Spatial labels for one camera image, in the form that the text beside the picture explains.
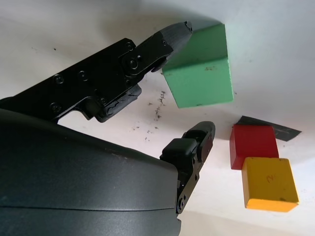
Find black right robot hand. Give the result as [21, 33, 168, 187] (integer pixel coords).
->
[0, 21, 216, 236]

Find green wooden block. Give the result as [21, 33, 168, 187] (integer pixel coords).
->
[161, 24, 234, 109]

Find red wooden block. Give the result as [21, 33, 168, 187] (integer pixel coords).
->
[229, 124, 280, 170]

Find yellow wooden block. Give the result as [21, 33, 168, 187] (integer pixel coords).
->
[241, 157, 300, 212]

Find black tape strip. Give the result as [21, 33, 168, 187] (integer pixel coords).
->
[236, 115, 302, 142]

